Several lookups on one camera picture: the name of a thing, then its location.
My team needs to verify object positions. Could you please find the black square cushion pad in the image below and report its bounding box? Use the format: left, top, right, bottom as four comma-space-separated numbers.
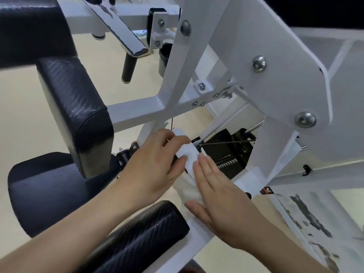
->
261, 0, 364, 29

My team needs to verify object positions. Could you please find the person's right hand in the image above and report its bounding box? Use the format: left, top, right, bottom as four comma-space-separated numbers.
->
184, 154, 268, 253

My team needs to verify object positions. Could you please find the person's left hand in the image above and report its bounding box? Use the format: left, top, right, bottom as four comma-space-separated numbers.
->
117, 128, 191, 209

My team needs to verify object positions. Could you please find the black rectangular chest pad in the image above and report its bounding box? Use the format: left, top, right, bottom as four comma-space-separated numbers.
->
36, 56, 114, 179

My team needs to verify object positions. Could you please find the person's right forearm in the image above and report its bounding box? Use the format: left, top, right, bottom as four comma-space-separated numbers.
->
244, 221, 332, 273

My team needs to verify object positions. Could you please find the black weight stack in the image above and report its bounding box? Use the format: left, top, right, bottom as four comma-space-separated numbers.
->
203, 128, 257, 179

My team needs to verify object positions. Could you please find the person's left forearm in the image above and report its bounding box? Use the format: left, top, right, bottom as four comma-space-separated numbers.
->
0, 179, 137, 273

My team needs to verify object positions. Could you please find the black foam handle grip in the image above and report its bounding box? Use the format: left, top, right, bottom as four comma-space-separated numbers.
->
121, 52, 139, 84

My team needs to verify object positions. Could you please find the trash bin with black bag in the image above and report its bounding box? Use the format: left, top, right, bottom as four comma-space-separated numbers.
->
158, 42, 174, 78

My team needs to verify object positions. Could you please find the black padded seat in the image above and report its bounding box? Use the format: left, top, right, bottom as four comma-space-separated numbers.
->
7, 152, 121, 238

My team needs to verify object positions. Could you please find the white gym machine frame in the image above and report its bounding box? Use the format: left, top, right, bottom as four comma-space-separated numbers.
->
0, 0, 364, 273

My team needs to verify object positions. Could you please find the white cleaning wipe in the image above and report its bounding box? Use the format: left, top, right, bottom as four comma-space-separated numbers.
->
173, 135, 206, 207

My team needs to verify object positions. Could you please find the black padded arm rest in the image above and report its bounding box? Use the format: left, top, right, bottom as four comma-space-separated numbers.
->
77, 200, 190, 273
0, 0, 77, 67

